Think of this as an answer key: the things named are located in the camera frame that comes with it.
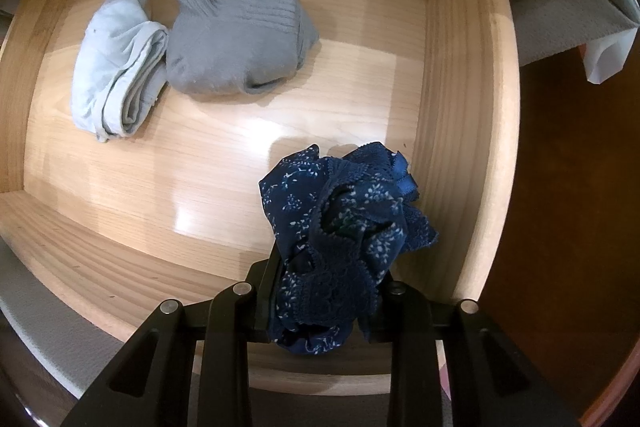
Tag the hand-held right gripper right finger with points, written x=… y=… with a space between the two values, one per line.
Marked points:
x=395 y=312

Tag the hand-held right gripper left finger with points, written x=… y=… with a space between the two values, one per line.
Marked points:
x=262 y=302

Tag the navy floral lace underwear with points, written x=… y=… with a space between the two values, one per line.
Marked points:
x=340 y=217

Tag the wooden drawer with white front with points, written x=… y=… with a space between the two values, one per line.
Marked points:
x=200 y=147

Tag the pale folded underwear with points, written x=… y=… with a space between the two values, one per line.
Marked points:
x=105 y=57

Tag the grey ribbed socks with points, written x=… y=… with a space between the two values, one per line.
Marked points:
x=235 y=37

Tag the patterned paper cover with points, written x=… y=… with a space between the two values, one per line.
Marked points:
x=602 y=62

